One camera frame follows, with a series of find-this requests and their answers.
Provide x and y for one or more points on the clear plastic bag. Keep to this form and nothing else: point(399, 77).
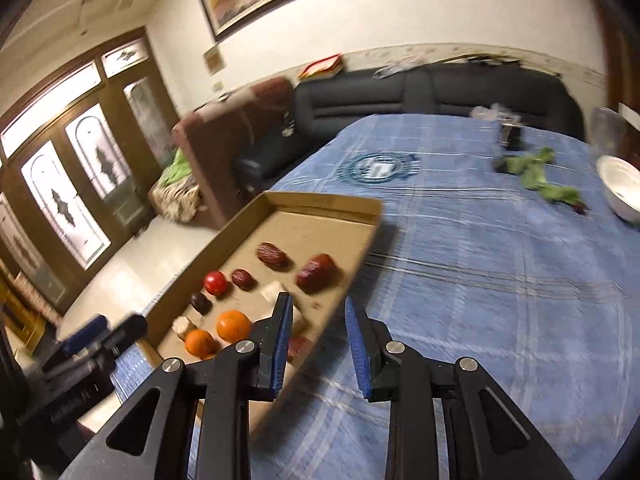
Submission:
point(492, 111)

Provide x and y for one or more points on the orange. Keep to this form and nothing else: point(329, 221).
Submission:
point(233, 325)
point(200, 343)

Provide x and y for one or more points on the patterned cushion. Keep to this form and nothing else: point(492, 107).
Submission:
point(172, 201)

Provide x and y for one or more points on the dark plum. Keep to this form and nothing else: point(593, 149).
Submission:
point(200, 302)

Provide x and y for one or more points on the white bowl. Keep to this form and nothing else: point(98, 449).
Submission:
point(622, 187)

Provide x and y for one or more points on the dark dried date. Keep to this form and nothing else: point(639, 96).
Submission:
point(580, 207)

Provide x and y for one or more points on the small black device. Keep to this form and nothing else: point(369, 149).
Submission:
point(511, 137)

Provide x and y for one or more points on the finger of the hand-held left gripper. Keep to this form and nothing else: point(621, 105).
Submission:
point(85, 335)
point(125, 331)

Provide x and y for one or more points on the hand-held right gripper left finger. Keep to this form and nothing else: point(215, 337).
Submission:
point(282, 345)

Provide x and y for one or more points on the yellow wall notice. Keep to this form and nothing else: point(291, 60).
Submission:
point(215, 58)

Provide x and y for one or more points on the wooden glass door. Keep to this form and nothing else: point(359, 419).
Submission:
point(65, 185)

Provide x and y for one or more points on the beige sugarcane piece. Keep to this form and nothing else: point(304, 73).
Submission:
point(184, 327)
point(267, 292)

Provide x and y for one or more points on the black sofa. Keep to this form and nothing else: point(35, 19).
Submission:
point(425, 95)

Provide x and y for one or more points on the green cloth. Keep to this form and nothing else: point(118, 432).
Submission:
point(177, 167)

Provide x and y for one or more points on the brown armchair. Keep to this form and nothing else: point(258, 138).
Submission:
point(225, 130)

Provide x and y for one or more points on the red flat box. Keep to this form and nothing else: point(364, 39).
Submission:
point(322, 66)

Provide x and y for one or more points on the green leafy vegetable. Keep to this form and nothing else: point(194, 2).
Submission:
point(540, 175)

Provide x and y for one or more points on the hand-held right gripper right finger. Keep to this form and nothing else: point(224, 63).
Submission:
point(357, 347)

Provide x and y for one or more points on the red tomato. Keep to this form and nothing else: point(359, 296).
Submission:
point(215, 282)

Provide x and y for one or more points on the red date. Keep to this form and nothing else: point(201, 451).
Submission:
point(272, 256)
point(243, 278)
point(300, 347)
point(317, 272)

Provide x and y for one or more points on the clear plastic container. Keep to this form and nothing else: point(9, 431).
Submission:
point(607, 127)

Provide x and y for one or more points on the brown cardboard box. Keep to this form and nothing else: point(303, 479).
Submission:
point(300, 230)

